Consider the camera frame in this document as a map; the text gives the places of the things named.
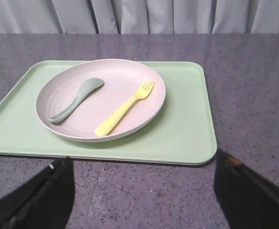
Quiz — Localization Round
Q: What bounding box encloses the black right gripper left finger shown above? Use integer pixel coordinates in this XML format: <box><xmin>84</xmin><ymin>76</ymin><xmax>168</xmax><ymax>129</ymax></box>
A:
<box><xmin>0</xmin><ymin>157</ymin><xmax>75</xmax><ymax>229</ymax></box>

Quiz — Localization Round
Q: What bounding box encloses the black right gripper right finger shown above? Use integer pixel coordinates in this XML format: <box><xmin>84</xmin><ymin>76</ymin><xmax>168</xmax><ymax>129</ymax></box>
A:
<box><xmin>214</xmin><ymin>149</ymin><xmax>279</xmax><ymax>229</ymax></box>

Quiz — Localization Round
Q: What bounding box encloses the round beige plastic plate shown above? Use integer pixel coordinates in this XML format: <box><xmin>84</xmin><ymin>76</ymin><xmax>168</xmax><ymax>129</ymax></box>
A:
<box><xmin>35</xmin><ymin>59</ymin><xmax>166</xmax><ymax>142</ymax></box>

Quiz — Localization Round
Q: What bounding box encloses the yellow plastic fork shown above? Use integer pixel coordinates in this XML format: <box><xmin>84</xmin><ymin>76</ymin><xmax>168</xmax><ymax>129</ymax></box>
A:
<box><xmin>95</xmin><ymin>80</ymin><xmax>155</xmax><ymax>136</ymax></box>

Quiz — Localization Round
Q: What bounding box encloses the light green rectangular tray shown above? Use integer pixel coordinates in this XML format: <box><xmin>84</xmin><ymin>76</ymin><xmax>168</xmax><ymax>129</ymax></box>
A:
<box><xmin>0</xmin><ymin>61</ymin><xmax>217</xmax><ymax>166</ymax></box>

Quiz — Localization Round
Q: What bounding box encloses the teal green plastic spoon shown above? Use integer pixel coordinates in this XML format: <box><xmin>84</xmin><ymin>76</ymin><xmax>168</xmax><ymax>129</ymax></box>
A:
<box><xmin>48</xmin><ymin>78</ymin><xmax>104</xmax><ymax>123</ymax></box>

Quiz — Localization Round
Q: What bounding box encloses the grey pleated curtain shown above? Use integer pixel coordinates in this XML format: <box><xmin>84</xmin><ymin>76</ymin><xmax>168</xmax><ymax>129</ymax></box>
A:
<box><xmin>0</xmin><ymin>0</ymin><xmax>279</xmax><ymax>34</ymax></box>

